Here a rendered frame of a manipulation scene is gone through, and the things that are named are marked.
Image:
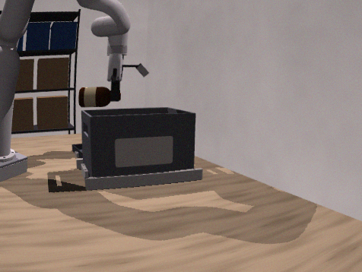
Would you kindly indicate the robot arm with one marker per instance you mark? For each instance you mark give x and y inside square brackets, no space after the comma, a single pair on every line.
[13,25]

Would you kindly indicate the brown bottle with tan label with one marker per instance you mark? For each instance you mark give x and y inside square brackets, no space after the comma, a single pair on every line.
[94,97]

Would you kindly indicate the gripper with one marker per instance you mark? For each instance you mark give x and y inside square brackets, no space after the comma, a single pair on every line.
[114,74]

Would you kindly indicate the dark grey divided crate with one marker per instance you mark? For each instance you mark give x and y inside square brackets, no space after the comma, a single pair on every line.
[122,143]

